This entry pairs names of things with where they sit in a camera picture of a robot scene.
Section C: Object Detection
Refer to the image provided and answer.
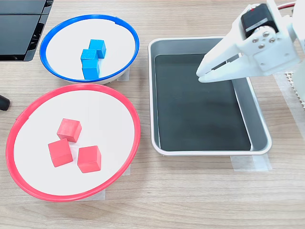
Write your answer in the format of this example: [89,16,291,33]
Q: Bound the silver metal tray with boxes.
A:
[147,36,273,157]

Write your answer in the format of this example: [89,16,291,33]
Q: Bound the blue-rimmed white dish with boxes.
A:
[39,14,140,85]

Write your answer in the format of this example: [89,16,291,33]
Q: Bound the black panel device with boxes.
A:
[0,0,54,62]

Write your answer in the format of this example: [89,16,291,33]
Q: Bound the black tray liner mat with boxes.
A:
[154,52,252,152]

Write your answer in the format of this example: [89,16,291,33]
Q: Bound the small black rounded object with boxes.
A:
[0,94,10,111]

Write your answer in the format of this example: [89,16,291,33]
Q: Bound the blue wooden block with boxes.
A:
[80,49,99,69]
[81,59,101,80]
[88,39,106,60]

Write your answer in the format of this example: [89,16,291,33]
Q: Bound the red wooden block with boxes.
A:
[56,118,82,143]
[77,145,102,174]
[48,138,73,168]

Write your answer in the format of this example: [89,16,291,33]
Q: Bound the white mesh anti-slip mat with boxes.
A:
[285,70,305,108]

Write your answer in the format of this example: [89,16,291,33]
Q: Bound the red-rimmed white dish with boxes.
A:
[5,83,141,203]

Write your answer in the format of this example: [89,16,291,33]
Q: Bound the red cable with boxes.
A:
[277,1,296,10]

